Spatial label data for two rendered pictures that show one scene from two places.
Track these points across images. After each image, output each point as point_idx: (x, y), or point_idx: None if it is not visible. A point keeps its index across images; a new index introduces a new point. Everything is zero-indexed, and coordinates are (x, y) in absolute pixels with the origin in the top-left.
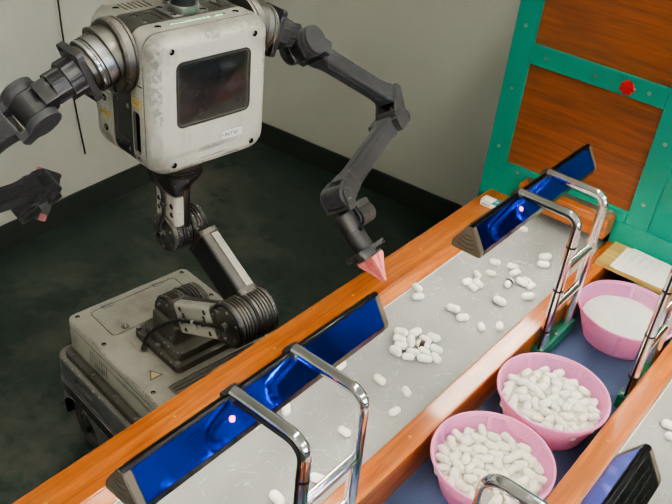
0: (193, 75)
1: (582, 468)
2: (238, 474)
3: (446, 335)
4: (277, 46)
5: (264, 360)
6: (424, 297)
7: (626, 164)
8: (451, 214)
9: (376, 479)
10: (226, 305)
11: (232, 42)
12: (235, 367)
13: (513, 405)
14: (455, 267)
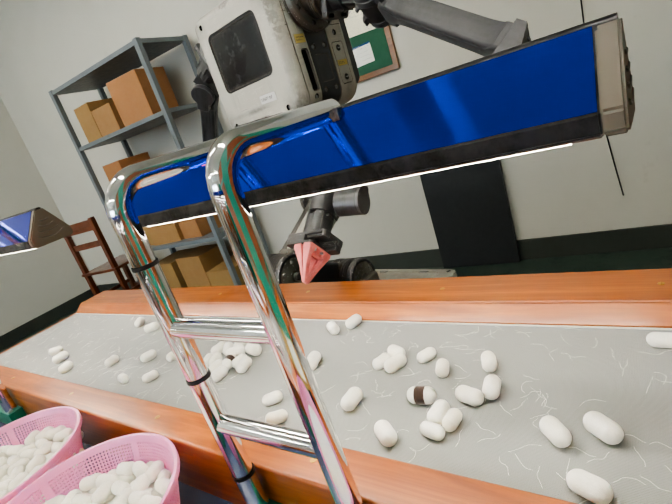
0: (222, 45)
1: None
2: (98, 338)
3: (257, 376)
4: (326, 5)
5: (205, 296)
6: (341, 335)
7: None
8: (597, 271)
9: (33, 390)
10: None
11: (236, 8)
12: (198, 291)
13: (86, 477)
14: (441, 334)
